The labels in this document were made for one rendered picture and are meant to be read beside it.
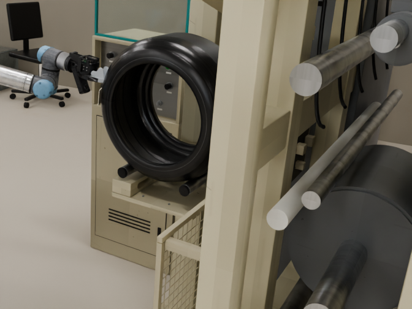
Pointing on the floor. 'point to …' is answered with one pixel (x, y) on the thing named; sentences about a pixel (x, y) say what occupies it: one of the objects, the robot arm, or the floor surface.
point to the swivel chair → (28, 15)
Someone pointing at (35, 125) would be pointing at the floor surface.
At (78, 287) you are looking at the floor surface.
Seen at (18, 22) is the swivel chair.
